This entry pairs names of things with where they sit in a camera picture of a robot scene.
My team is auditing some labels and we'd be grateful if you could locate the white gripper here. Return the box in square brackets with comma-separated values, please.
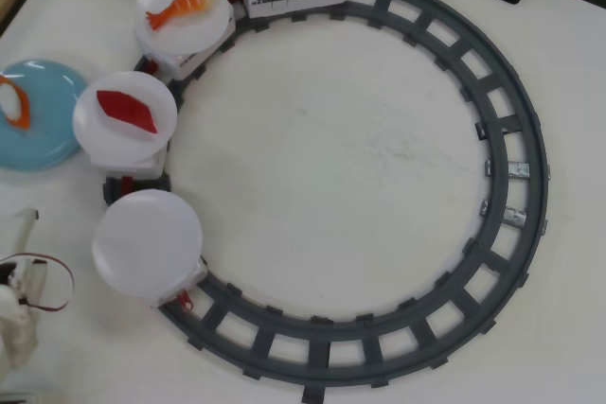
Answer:
[0, 207, 51, 310]

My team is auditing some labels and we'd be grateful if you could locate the orange shrimp nigiri sushi toy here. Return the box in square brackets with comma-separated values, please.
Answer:
[145, 0, 220, 30]

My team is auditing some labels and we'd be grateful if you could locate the white train wagon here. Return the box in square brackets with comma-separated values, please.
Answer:
[151, 256, 209, 315]
[87, 138, 169, 182]
[135, 10, 238, 81]

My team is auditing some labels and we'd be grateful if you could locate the salmon nigiri sushi toy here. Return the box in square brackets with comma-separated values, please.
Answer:
[0, 73, 35, 130]

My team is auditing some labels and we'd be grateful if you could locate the white round plate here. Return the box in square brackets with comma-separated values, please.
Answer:
[92, 189, 204, 299]
[134, 0, 233, 53]
[72, 71, 179, 164]

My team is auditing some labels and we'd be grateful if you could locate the blue round dish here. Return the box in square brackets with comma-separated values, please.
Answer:
[0, 58, 92, 172]

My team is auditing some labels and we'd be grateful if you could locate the silver foil tape strip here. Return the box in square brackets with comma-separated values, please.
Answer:
[483, 159, 531, 181]
[478, 199, 529, 228]

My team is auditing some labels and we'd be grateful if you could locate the grey circular toy train track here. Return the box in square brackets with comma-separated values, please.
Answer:
[101, 0, 550, 400]

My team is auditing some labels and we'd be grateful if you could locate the red tuna nigiri sushi toy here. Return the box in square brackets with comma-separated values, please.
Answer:
[96, 88, 159, 135]

